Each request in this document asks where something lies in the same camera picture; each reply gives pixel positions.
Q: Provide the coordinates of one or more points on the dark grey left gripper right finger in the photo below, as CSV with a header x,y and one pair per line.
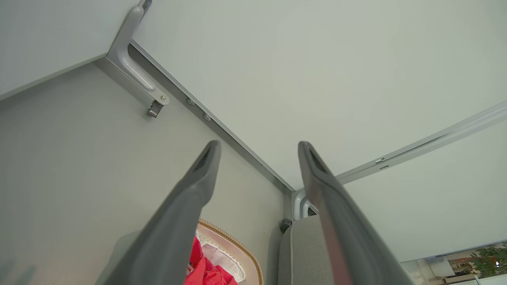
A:
x,y
344,237

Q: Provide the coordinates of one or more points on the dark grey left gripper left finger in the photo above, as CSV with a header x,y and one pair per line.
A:
x,y
174,229

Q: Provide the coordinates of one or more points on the red and white jersey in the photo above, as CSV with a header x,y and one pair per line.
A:
x,y
204,271

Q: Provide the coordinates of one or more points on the grey fabric sofa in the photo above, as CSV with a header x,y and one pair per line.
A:
x,y
303,253

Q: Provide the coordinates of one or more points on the grey metal partition foot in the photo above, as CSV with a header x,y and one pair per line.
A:
x,y
302,206
128,59

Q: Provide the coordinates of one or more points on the white mesh basket liner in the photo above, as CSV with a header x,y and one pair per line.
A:
x,y
225,257

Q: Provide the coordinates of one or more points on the small black floor knob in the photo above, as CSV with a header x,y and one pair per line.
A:
x,y
284,225

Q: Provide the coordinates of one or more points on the beige rimmed white laundry basket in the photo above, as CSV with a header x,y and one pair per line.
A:
x,y
246,253

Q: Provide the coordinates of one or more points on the green potted plant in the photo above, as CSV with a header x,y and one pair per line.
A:
x,y
489,259

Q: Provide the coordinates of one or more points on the white wall rail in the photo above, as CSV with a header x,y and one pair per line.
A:
x,y
427,141

